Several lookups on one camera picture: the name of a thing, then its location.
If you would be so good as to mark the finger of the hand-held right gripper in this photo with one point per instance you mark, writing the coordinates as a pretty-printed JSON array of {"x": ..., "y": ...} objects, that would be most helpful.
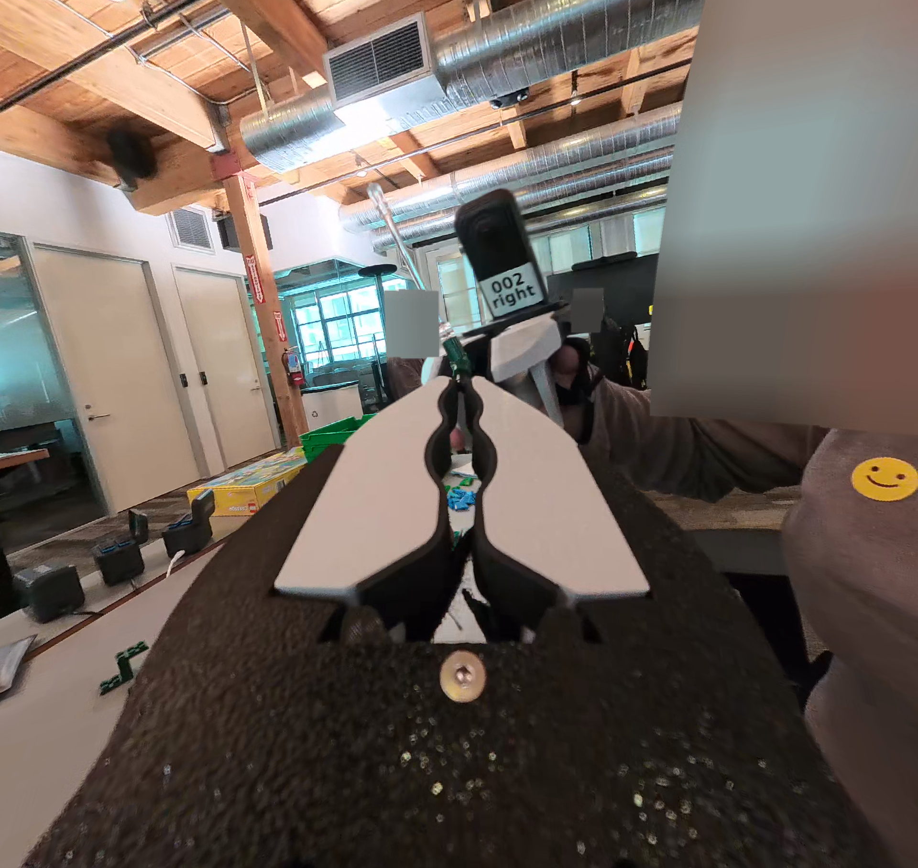
[
  {"x": 523, "y": 348},
  {"x": 436, "y": 369}
]

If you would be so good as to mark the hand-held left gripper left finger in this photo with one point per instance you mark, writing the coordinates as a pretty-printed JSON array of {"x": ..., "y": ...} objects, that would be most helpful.
[{"x": 373, "y": 502}]

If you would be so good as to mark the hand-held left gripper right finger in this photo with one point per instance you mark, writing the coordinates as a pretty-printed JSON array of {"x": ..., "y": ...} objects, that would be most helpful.
[{"x": 552, "y": 509}]

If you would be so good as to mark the dark green toy stem piece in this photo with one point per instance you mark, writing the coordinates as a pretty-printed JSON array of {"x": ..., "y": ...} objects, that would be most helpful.
[{"x": 459, "y": 362}]

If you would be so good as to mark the person's right forearm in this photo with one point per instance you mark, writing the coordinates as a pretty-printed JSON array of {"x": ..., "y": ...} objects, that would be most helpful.
[{"x": 681, "y": 445}]

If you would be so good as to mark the person's right hand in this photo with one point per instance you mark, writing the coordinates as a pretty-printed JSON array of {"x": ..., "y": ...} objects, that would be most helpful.
[{"x": 570, "y": 366}]

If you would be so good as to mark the nested green plastic bins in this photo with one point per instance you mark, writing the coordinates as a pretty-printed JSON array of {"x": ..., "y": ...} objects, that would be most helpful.
[{"x": 330, "y": 441}]

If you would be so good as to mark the pile of loose toy bricks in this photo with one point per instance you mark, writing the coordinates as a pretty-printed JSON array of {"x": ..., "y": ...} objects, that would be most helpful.
[{"x": 461, "y": 498}]

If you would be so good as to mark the white recycling bin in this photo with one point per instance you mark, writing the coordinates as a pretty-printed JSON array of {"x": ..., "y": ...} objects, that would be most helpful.
[{"x": 330, "y": 409}]

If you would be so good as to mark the yellow toy box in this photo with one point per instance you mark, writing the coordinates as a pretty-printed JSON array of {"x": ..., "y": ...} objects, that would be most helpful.
[{"x": 237, "y": 491}]

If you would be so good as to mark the red fire extinguisher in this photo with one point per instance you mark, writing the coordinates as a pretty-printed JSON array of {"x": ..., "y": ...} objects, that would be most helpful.
[{"x": 294, "y": 369}]

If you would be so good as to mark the black battery charger box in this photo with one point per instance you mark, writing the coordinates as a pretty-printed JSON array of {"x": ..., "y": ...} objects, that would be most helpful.
[
  {"x": 50, "y": 595},
  {"x": 118, "y": 559},
  {"x": 188, "y": 534}
]

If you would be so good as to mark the cream door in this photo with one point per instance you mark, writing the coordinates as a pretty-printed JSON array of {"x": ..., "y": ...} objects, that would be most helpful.
[
  {"x": 107, "y": 380},
  {"x": 222, "y": 366}
]

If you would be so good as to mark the person's grey sweater torso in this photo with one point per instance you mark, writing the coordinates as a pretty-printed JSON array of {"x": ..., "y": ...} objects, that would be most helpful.
[{"x": 860, "y": 595}]

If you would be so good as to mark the yellow smiley badge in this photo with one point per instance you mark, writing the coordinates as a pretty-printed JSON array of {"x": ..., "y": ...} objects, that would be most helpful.
[{"x": 883, "y": 479}]

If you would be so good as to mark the black ceiling speaker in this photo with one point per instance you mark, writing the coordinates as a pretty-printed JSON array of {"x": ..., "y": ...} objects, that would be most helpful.
[{"x": 133, "y": 158}]

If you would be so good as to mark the silver foil pouch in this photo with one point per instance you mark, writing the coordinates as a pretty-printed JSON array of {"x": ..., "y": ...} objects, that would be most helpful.
[{"x": 14, "y": 663}]

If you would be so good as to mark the silver ventilation duct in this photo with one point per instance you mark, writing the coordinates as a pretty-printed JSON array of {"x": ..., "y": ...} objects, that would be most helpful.
[
  {"x": 574, "y": 165},
  {"x": 559, "y": 29}
]

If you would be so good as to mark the wooden post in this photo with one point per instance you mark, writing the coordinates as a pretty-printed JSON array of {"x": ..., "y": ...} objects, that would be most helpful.
[{"x": 269, "y": 308}]

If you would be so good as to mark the metal duct vent box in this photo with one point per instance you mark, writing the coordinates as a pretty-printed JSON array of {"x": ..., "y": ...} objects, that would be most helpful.
[{"x": 380, "y": 57}]

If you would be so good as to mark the wall air vent grille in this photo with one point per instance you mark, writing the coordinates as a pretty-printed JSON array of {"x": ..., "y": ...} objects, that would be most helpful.
[{"x": 191, "y": 229}]

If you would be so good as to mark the dark green stepped toy bracket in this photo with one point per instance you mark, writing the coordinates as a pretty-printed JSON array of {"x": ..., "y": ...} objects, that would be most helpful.
[{"x": 122, "y": 671}]

